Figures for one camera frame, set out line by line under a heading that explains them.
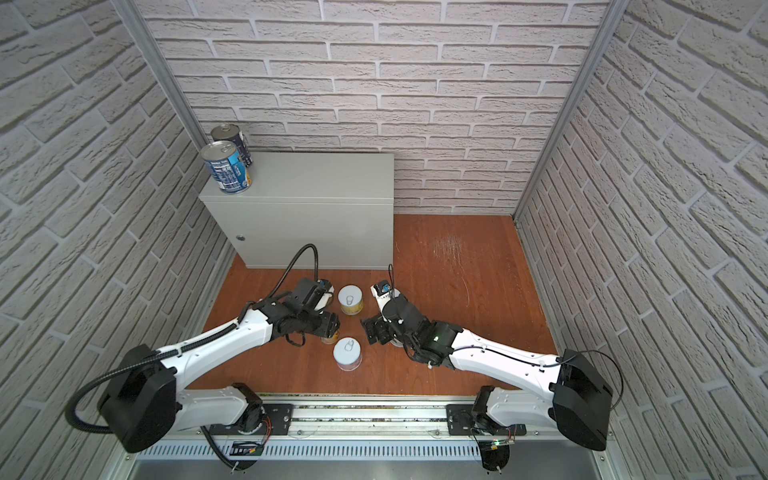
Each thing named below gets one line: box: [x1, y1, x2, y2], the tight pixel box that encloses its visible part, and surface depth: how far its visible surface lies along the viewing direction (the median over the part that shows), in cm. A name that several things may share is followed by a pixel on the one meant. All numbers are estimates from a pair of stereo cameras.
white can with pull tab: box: [333, 336, 363, 372], surface depth 82 cm
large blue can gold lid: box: [200, 140, 252, 195], surface depth 74 cm
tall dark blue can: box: [210, 123, 253, 168], surface depth 79 cm
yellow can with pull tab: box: [337, 284, 364, 316], surface depth 92 cm
